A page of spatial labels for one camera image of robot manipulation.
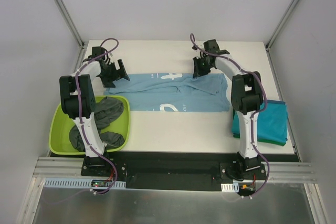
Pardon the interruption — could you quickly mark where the light blue t-shirt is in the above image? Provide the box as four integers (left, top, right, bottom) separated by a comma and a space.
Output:
104, 73, 230, 112

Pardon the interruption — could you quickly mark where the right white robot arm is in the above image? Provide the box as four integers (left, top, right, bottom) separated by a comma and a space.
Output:
190, 34, 267, 159

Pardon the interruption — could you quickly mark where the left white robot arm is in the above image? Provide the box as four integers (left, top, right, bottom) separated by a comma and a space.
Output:
59, 46, 130, 157

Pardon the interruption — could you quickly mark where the dark grey t-shirt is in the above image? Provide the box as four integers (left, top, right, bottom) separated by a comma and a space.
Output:
69, 97, 125, 152

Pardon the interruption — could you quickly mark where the green plastic basket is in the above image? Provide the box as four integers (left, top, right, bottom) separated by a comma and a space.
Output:
49, 95, 130, 156

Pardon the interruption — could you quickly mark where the folded teal t-shirt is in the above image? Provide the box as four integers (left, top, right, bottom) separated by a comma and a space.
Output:
230, 99, 289, 142

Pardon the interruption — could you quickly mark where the left aluminium frame post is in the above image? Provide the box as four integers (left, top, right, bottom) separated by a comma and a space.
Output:
54, 0, 85, 49

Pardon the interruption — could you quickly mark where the aluminium frame post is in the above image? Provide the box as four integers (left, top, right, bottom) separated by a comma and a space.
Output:
54, 0, 85, 49
265, 0, 301, 51

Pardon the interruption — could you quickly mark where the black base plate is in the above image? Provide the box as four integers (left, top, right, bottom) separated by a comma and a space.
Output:
81, 152, 266, 191

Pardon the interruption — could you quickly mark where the left white cable duct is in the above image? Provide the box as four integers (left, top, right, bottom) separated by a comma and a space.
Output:
44, 178, 126, 190

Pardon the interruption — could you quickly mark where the white cable duct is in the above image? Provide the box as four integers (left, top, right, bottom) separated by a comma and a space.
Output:
220, 183, 239, 193
44, 178, 126, 190

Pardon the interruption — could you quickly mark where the right white cable duct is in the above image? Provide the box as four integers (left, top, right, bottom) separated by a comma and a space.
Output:
220, 183, 239, 193

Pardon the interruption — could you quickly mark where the right aluminium frame post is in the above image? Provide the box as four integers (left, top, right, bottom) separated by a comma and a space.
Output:
265, 0, 301, 51

